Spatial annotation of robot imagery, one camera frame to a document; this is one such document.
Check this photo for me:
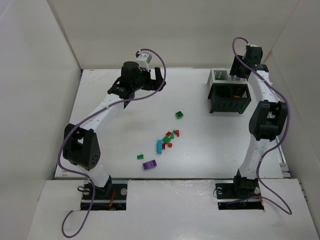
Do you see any green square lego brick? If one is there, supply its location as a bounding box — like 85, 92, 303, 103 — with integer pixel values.
175, 111, 184, 119

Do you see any cyan long lego brick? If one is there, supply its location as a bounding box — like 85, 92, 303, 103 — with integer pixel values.
156, 139, 163, 154

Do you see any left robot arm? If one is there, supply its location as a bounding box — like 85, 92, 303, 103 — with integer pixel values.
62, 61, 166, 191

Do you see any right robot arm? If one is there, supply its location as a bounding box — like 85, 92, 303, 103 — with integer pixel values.
230, 44, 288, 199

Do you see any white slotted container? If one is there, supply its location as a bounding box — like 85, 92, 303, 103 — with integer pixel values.
207, 68, 248, 85

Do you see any black slotted container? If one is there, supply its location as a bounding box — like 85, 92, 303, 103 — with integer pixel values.
207, 83, 252, 114

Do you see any small green lego brick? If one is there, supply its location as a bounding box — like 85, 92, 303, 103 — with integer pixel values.
137, 154, 144, 160

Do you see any purple flat lego brick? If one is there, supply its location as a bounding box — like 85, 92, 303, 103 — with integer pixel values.
142, 159, 157, 171

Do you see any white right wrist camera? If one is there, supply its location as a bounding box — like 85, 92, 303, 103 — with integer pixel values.
246, 44, 260, 49

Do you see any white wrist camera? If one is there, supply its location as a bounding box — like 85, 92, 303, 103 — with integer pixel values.
135, 51, 152, 72
246, 44, 260, 49

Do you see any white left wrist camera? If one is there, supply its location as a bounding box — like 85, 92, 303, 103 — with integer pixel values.
135, 51, 152, 72

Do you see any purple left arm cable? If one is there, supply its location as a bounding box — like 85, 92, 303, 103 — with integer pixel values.
57, 48, 167, 238

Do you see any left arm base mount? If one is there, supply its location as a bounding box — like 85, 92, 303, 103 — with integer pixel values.
77, 179, 128, 211

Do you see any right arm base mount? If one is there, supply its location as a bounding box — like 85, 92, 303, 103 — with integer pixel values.
213, 175, 265, 210

